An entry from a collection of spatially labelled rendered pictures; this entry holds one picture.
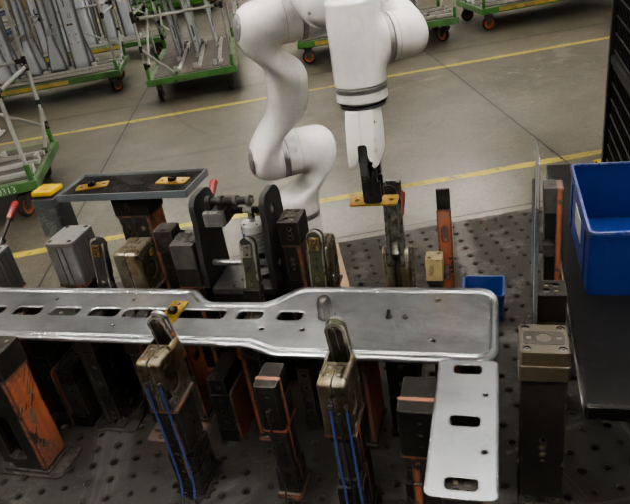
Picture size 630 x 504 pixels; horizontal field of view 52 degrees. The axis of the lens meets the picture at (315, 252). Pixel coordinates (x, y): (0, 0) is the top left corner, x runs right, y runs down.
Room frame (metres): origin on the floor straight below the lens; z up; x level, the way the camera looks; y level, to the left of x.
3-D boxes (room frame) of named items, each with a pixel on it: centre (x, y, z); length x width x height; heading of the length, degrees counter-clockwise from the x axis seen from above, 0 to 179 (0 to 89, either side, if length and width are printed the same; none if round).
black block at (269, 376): (0.92, 0.12, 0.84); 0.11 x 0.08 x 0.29; 161
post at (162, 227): (1.40, 0.34, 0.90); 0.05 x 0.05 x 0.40; 71
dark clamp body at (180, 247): (1.36, 0.29, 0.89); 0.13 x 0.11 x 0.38; 161
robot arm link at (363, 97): (1.02, -0.12, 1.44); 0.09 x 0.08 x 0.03; 161
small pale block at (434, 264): (1.11, -0.24, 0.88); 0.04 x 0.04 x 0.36; 71
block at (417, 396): (0.82, -0.13, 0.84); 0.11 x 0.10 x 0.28; 161
